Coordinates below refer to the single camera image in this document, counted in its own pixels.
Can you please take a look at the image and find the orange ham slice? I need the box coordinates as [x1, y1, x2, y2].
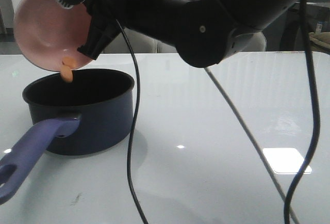
[60, 65, 73, 83]
[62, 57, 77, 69]

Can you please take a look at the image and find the pink plastic bowl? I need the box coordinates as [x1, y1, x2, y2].
[13, 0, 91, 72]

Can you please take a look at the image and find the dark blue saucepan purple handle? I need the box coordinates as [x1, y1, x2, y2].
[1, 69, 135, 203]

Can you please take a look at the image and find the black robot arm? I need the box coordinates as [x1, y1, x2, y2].
[56, 0, 298, 68]

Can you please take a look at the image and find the left grey upholstered chair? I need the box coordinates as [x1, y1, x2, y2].
[103, 27, 158, 54]

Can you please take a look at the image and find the grey upholstered chair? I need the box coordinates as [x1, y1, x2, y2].
[103, 27, 158, 54]
[156, 32, 267, 53]

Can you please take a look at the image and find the right grey upholstered chair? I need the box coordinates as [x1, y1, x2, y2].
[156, 32, 267, 53]

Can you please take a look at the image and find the dark grey appliance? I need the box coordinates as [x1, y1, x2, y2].
[279, 2, 330, 52]

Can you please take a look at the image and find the beige cushion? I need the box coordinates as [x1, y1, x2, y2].
[309, 31, 330, 54]

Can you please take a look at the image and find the black cable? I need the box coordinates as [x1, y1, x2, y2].
[283, 0, 321, 224]
[114, 19, 150, 224]

